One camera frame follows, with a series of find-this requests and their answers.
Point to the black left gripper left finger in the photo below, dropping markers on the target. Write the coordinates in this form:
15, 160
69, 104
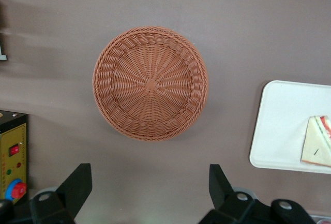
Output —
69, 190

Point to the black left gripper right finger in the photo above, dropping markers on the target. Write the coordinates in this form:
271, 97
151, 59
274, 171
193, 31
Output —
225, 198

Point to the triangular sandwich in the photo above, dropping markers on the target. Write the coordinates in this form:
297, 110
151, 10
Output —
316, 143

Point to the cream rectangular tray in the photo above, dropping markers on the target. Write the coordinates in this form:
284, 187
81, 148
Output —
279, 120

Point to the round brown wicker basket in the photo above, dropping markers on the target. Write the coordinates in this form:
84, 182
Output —
150, 84

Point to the yellow control box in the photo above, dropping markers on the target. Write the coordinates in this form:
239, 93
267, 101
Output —
13, 156

